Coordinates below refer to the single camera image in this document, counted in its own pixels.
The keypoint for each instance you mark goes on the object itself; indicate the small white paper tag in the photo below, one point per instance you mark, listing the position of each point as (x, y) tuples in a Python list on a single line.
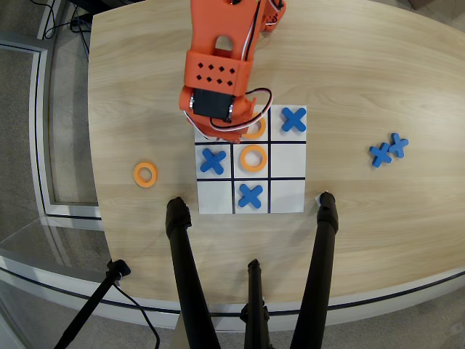
[(317, 199)]

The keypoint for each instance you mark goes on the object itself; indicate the black stand pole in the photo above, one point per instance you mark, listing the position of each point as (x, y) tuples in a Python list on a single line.
[(91, 305)]

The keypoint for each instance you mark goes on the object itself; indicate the thin black tripod leg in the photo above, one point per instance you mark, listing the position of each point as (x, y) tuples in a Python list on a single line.
[(256, 298)]

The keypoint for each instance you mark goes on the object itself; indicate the white tic-tac-toe grid board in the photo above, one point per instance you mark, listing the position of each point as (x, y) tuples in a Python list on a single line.
[(287, 160)]

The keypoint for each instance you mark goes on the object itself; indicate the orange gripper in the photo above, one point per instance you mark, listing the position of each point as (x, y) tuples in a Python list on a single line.
[(228, 136)]

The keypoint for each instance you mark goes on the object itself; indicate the grey metal panel frame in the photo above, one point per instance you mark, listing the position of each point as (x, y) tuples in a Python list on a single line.
[(38, 120)]

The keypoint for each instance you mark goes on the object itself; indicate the blue foam cross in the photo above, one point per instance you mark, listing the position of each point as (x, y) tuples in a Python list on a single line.
[(250, 196), (294, 119), (380, 155), (399, 144), (213, 161)]

